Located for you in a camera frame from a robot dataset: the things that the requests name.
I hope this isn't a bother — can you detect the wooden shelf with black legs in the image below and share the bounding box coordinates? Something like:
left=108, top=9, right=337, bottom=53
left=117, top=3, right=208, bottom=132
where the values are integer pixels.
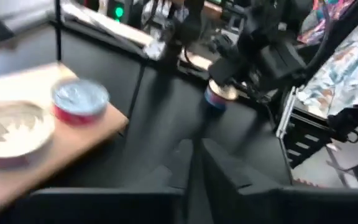
left=0, top=0, right=147, bottom=220

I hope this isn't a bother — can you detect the cream-topped blue label can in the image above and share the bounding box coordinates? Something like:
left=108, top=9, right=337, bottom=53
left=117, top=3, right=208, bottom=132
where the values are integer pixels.
left=203, top=79, right=239, bottom=111

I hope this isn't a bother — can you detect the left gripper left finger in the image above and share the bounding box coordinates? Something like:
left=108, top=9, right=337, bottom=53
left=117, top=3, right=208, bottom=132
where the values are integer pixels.
left=11, top=139, right=195, bottom=224

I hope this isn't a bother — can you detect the silver-topped red-label can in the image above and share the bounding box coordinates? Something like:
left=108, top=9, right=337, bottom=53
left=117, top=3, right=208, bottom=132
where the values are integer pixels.
left=50, top=78, right=111, bottom=127

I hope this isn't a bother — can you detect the black metal table frame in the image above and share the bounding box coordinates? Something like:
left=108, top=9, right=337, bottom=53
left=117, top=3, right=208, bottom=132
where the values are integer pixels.
left=278, top=105, right=335, bottom=170

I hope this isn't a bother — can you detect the pale gold-topped can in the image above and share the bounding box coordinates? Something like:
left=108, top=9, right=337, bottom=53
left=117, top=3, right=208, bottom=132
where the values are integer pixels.
left=0, top=100, right=56, bottom=169

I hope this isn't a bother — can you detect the silver metal bracket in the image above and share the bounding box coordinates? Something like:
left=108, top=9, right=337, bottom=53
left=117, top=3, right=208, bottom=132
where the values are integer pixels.
left=275, top=86, right=298, bottom=140

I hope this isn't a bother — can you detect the colourful patterned panel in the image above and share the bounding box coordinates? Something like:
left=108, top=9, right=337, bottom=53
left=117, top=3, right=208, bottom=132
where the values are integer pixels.
left=296, top=0, right=358, bottom=119

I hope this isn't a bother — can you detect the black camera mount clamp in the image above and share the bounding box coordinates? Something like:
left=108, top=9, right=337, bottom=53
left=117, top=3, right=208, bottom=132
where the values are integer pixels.
left=327, top=90, right=358, bottom=144

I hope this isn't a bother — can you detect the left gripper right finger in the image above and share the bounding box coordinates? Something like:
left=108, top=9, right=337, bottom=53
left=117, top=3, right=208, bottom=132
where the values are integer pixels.
left=202, top=138, right=358, bottom=224

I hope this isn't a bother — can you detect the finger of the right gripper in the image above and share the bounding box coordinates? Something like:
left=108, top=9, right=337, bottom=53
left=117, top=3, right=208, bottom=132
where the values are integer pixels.
left=228, top=79, right=260, bottom=97
left=208, top=57, right=245, bottom=85

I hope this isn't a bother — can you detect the black device green light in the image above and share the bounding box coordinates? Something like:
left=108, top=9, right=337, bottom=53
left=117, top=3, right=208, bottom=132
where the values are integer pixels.
left=106, top=0, right=130, bottom=22

